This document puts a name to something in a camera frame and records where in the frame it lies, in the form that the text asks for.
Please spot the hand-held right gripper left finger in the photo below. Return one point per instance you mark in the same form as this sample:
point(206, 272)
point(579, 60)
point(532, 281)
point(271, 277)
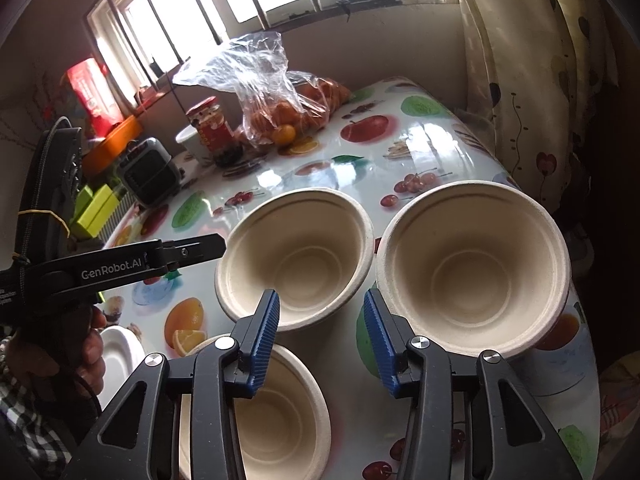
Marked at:
point(262, 345)

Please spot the person's left forearm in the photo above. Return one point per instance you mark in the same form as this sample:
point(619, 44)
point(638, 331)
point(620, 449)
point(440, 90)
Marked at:
point(30, 410)

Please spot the white plastic cup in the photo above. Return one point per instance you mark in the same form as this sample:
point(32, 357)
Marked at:
point(190, 146)

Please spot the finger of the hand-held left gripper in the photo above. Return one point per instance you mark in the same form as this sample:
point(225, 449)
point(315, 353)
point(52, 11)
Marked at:
point(200, 249)

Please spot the printed white fabric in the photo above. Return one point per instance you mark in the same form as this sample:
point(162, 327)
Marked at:
point(620, 395)

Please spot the white foam plate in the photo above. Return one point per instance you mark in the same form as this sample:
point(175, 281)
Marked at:
point(120, 360)

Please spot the clear bag of oranges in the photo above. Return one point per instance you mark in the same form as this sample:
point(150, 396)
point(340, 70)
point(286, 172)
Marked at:
point(265, 85)

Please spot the grey ribbed tray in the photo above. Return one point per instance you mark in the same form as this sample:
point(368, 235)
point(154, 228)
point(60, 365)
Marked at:
point(119, 215)

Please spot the beige paper bowl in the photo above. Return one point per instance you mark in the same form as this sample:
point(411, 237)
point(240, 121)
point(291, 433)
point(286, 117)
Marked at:
point(300, 260)
point(475, 270)
point(285, 420)

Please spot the red-lidded jar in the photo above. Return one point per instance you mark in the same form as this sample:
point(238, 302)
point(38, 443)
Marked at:
point(212, 127)

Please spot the person's left hand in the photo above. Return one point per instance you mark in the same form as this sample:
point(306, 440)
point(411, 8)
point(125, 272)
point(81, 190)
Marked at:
point(92, 350)

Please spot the cream patterned curtain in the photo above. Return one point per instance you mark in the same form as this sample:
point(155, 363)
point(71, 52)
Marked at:
point(525, 85)

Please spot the barred window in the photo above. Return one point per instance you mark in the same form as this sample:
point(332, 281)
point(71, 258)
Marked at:
point(200, 0)

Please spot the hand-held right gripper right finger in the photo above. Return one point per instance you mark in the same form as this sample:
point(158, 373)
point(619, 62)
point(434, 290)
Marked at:
point(380, 345)

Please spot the lime green box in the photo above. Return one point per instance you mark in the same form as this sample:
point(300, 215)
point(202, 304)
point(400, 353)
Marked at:
point(97, 212)
point(82, 200)

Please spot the orange storage box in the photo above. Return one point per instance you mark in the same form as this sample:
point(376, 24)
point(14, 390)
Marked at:
point(112, 142)

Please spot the orange fruit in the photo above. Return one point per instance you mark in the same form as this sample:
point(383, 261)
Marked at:
point(284, 135)

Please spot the red colourful gift box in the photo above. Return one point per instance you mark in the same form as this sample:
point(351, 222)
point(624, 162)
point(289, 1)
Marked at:
point(90, 92)

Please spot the printed food tablecloth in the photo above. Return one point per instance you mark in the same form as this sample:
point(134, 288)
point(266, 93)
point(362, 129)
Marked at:
point(425, 145)

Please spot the small grey heater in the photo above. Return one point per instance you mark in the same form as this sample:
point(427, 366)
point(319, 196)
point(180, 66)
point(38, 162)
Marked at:
point(150, 172)

